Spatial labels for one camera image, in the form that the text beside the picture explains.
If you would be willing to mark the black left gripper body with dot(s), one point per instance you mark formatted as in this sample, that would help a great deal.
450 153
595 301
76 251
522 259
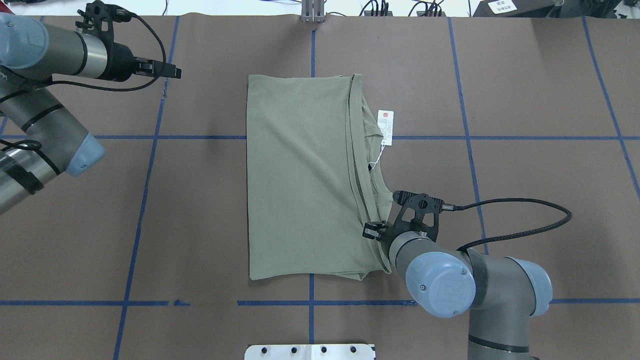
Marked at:
120 61

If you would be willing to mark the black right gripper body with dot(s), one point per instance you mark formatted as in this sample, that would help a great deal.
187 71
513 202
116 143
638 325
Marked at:
372 231

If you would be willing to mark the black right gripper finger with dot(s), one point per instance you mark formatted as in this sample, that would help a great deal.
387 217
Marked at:
374 230

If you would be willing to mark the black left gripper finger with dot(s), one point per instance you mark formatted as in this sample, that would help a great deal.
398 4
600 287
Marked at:
156 69

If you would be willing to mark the olive green long-sleeve shirt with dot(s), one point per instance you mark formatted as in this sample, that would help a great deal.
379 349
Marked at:
313 181

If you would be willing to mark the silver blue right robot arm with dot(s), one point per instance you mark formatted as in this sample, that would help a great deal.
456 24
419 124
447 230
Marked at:
500 294

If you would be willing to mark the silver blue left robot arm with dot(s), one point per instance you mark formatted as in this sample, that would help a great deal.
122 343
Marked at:
32 52

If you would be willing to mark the white paper garment tag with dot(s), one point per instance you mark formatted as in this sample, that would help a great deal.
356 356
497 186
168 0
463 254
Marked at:
385 122

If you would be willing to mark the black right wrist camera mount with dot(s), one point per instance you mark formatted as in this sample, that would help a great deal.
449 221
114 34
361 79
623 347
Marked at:
419 213

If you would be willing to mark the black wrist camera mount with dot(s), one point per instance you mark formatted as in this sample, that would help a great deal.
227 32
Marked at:
419 213
99 17

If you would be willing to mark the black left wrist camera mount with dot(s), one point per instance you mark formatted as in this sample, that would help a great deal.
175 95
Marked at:
99 17

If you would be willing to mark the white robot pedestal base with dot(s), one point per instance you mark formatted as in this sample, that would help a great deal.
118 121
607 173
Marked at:
326 351

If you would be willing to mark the aluminium frame post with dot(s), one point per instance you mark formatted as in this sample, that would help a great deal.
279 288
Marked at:
313 11

